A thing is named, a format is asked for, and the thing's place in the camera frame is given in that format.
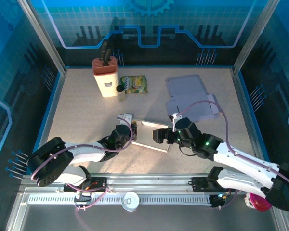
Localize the white paper box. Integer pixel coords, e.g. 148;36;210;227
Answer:
165;74;220;123
131;119;174;154

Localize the small bottle with black cap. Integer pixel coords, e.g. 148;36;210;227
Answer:
116;85;128;103

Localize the yellow green snack bag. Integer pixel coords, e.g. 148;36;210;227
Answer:
120;75;149;95

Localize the cream knife block, brown top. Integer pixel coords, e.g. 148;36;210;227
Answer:
92;57;120;98

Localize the container with pink lid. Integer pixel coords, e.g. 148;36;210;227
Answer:
245;192;273;212

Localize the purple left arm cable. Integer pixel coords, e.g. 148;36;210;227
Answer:
30;116;133;212

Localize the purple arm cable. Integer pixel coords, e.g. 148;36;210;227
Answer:
30;116;133;212
177;100;289;210

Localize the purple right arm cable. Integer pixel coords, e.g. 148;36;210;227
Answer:
177;100;289;210

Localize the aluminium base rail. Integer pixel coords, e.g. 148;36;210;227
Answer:
19;172;280;193

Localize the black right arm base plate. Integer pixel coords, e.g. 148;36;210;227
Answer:
191;177;236;193

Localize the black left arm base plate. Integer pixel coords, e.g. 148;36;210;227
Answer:
64;177;108;193

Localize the white slotted cable duct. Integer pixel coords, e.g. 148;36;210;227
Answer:
28;194;212;205

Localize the black knife handle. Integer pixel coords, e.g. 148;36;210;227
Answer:
103;47;114;66
100;39;111;61

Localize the aluminium frame post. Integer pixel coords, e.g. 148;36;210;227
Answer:
17;0;67;75
232;0;281;73

